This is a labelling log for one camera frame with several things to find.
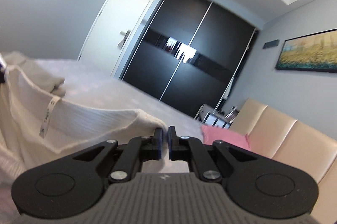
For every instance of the pink pillow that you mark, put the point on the pink pillow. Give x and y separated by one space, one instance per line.
211 134

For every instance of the white bedside table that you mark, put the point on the white bedside table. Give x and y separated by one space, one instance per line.
211 117

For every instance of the beige folded garment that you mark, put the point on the beige folded garment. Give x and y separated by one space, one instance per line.
36 73

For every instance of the white textured muslin garment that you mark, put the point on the white textured muslin garment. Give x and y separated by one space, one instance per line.
37 127

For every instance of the beige padded headboard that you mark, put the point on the beige padded headboard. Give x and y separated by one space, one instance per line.
280 137

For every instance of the white room door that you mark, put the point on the white room door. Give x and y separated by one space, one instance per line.
109 34

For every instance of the framed landscape painting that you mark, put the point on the framed landscape painting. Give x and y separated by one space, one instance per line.
315 52

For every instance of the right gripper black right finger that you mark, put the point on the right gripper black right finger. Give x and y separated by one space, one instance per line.
258 185

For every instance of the dark wall control panel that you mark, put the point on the dark wall control panel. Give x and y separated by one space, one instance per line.
271 44

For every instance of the black sliding wardrobe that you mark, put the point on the black sliding wardrobe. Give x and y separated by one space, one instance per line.
189 53

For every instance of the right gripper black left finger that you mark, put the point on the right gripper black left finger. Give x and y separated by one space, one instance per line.
73 184

